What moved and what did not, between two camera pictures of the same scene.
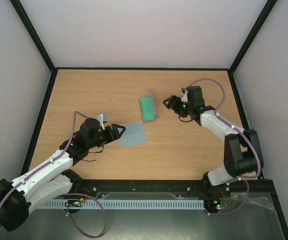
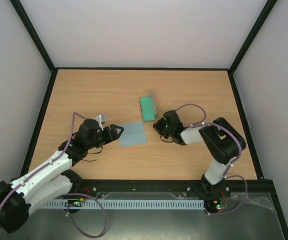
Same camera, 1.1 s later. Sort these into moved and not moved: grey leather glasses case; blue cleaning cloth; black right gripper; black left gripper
Moved: black right gripper
Not moved: blue cleaning cloth; black left gripper; grey leather glasses case
